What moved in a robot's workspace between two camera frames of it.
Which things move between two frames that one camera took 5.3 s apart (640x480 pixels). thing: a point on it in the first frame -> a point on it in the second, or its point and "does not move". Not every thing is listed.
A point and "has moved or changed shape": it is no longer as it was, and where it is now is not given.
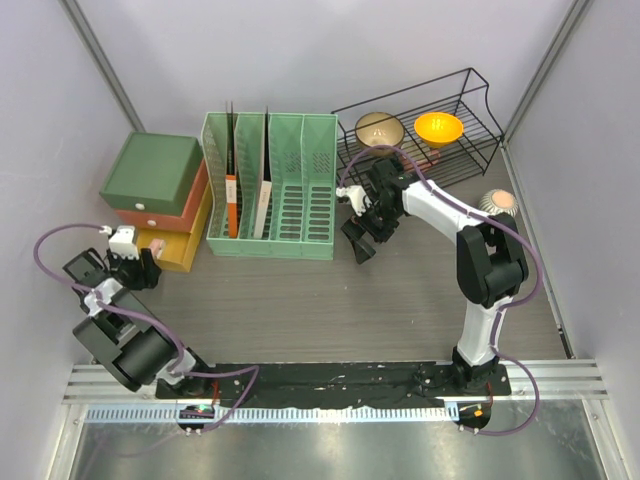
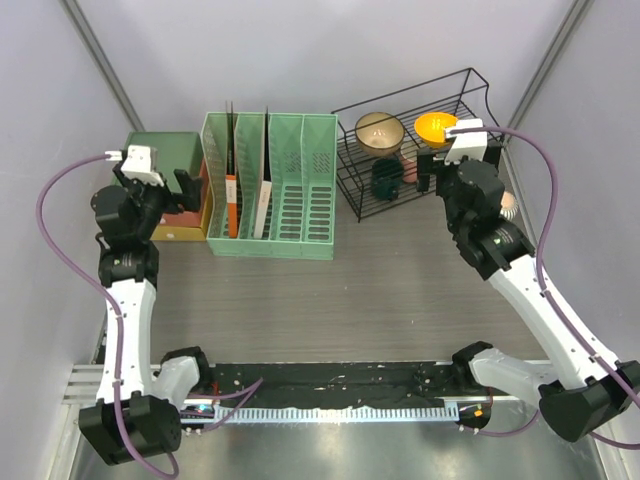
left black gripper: x=146 y=271 -> x=188 y=199
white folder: x=265 y=187 does not move
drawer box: x=159 y=185 has moved or changed shape
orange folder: x=231 y=204 does not move
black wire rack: x=440 y=132 does not move
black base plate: x=337 y=383 does not move
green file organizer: x=303 y=165 does not move
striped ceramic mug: x=497 y=201 does not move
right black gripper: x=355 y=232 -> x=427 y=166
